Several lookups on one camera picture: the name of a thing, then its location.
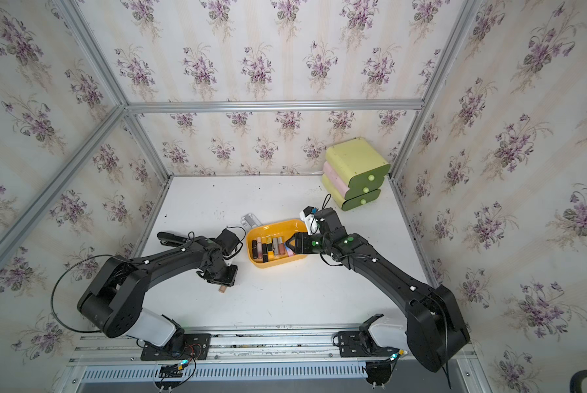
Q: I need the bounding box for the yellow plastic storage box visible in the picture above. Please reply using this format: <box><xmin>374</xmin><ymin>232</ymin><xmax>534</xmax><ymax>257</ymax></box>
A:
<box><xmin>245</xmin><ymin>219</ymin><xmax>306</xmax><ymax>269</ymax></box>

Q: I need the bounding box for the black lipstick tube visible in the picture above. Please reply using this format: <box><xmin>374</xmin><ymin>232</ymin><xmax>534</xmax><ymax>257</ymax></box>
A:
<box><xmin>252</xmin><ymin>240</ymin><xmax>258</xmax><ymax>260</ymax></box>

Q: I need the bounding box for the rose lip gloss tube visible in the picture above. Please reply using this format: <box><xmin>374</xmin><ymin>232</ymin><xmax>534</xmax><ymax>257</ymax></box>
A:
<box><xmin>278</xmin><ymin>237</ymin><xmax>287</xmax><ymax>255</ymax></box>

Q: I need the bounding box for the slim black lipstick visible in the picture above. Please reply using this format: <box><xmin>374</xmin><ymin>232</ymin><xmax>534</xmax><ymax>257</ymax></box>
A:
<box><xmin>262</xmin><ymin>243</ymin><xmax>269</xmax><ymax>263</ymax></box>

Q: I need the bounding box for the black gold lipstick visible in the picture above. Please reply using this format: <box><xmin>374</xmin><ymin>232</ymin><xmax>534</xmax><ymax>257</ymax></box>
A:
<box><xmin>265</xmin><ymin>237</ymin><xmax>274</xmax><ymax>255</ymax></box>

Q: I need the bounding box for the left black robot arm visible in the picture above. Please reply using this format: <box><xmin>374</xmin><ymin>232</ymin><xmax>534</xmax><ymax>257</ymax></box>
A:
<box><xmin>77</xmin><ymin>229</ymin><xmax>243</xmax><ymax>352</ymax></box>

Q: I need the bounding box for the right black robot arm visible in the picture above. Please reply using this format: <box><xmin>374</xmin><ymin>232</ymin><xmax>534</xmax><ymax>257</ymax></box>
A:
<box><xmin>285</xmin><ymin>206</ymin><xmax>470</xmax><ymax>372</ymax></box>

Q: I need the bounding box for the clear acrylic holder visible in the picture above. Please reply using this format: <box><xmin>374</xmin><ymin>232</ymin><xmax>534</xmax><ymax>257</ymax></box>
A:
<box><xmin>240</xmin><ymin>213</ymin><xmax>262</xmax><ymax>230</ymax></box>

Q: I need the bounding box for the black stapler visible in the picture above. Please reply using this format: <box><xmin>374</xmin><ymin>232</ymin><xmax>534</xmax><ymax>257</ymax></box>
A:
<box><xmin>157</xmin><ymin>232</ymin><xmax>195</xmax><ymax>247</ymax></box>

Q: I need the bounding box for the green pink drawer organizer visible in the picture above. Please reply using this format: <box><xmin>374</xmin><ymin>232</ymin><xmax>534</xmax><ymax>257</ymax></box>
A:
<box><xmin>322</xmin><ymin>138</ymin><xmax>390</xmax><ymax>211</ymax></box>

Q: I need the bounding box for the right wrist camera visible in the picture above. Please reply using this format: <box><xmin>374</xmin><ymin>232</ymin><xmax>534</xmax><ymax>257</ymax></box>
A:
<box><xmin>300</xmin><ymin>206</ymin><xmax>320</xmax><ymax>236</ymax></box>

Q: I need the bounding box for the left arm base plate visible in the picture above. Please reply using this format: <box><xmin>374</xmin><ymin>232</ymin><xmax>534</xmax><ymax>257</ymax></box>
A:
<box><xmin>139</xmin><ymin>333</ymin><xmax>212</xmax><ymax>361</ymax></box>

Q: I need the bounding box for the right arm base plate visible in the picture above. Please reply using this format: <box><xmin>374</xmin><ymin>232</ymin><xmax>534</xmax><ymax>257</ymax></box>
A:
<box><xmin>331</xmin><ymin>331</ymin><xmax>406</xmax><ymax>360</ymax></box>

